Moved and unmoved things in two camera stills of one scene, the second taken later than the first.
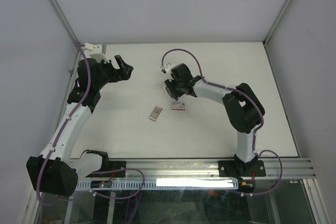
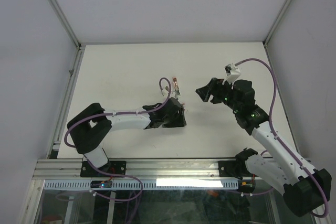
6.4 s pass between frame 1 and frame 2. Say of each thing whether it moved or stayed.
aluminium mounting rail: stayed
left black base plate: stayed
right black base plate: stayed
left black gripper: moved
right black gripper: moved
